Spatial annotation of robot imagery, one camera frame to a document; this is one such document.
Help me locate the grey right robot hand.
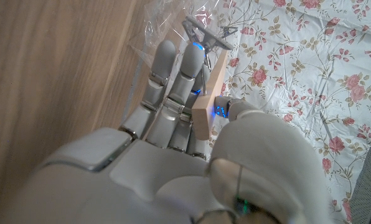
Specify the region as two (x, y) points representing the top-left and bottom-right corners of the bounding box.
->
(0, 39), (336, 224)

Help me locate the wooden stick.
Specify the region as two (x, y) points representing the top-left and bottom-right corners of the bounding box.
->
(191, 49), (230, 141)

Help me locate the small metal binder clip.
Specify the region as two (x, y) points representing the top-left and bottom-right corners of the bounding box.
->
(221, 26), (239, 39)
(181, 15), (235, 63)

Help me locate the transparent cling film sheet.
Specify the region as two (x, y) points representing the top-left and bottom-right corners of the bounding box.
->
(123, 0), (233, 122)

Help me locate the floral print curtain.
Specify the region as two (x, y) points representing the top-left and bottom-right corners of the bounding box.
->
(200, 0), (371, 224)

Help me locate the grey perforated wall panel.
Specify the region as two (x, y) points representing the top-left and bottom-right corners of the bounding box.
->
(348, 110), (371, 224)

